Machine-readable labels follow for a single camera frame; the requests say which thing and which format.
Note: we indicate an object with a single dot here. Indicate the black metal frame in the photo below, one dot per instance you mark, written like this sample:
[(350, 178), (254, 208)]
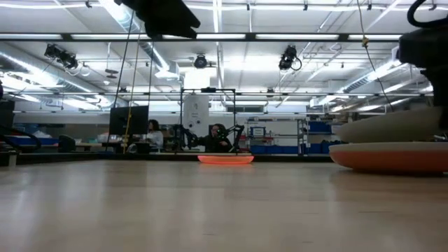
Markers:
[(181, 119)]

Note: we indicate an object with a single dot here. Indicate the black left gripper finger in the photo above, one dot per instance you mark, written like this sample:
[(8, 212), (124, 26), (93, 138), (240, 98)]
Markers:
[(175, 28)]

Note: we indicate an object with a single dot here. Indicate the framed sign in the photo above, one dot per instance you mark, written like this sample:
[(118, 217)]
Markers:
[(258, 132)]

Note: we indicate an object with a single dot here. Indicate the metal shelf rack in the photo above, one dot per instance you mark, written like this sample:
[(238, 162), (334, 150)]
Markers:
[(276, 134)]

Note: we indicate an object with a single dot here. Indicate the round black ceiling camera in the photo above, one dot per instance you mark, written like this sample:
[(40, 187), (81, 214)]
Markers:
[(200, 61)]

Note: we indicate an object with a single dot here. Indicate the black computer monitor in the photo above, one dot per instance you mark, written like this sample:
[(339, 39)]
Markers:
[(129, 120)]

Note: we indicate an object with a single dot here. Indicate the black chair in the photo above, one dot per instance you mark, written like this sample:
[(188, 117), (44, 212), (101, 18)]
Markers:
[(66, 143)]

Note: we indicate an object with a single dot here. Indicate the opaque orange plastic plate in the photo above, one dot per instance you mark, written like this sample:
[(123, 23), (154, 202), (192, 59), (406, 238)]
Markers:
[(392, 162)]

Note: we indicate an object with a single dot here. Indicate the black rail with light strips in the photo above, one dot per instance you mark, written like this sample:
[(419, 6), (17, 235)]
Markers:
[(280, 36)]

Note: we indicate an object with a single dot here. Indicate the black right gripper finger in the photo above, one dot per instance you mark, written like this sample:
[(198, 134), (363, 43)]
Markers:
[(439, 94)]

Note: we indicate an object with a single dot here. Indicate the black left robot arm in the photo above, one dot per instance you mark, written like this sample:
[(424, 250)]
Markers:
[(7, 119)]

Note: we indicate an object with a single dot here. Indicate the person in dark clothing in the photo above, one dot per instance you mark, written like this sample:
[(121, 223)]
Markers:
[(217, 140)]

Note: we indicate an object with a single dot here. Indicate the black camera on duct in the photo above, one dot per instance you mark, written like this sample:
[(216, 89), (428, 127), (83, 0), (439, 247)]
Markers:
[(61, 56)]

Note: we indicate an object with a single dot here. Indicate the person in light clothing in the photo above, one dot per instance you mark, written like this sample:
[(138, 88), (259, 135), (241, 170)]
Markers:
[(154, 136)]

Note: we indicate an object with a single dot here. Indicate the white panel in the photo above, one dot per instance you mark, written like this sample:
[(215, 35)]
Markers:
[(196, 112)]

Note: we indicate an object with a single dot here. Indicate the blue storage bins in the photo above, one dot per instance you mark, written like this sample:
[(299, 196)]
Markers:
[(318, 138)]

